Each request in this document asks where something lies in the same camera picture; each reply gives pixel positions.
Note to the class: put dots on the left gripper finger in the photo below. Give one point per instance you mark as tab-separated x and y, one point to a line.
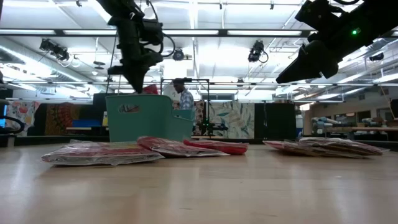
142	74
130	76

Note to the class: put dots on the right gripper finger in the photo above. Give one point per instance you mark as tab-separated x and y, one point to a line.
306	62
331	68

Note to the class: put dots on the teal plastic basket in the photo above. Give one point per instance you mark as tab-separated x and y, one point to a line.
149	124

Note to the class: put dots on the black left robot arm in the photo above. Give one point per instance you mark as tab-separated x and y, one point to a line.
118	7

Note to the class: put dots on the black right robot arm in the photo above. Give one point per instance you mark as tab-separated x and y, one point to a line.
385	15

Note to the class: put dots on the black background robot arm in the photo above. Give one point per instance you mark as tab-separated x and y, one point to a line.
214	127

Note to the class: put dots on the single black ceiling spotlight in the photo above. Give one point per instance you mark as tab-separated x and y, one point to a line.
377	57

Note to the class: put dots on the person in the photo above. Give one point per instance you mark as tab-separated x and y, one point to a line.
186	99

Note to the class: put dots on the black cabinet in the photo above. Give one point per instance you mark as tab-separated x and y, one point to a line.
276	118

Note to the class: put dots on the blue box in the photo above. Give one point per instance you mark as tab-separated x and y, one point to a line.
85	123

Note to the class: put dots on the brown patterned fabric panel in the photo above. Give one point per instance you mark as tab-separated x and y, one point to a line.
62	118

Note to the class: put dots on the leaf pattern panel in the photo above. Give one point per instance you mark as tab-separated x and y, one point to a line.
236	116

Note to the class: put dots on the floral fabric panel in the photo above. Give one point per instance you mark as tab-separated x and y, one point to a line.
21	115

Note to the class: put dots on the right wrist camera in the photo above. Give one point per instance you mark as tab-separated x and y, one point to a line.
317	14

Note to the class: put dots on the round black hanging camera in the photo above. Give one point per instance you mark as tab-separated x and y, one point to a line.
178	55

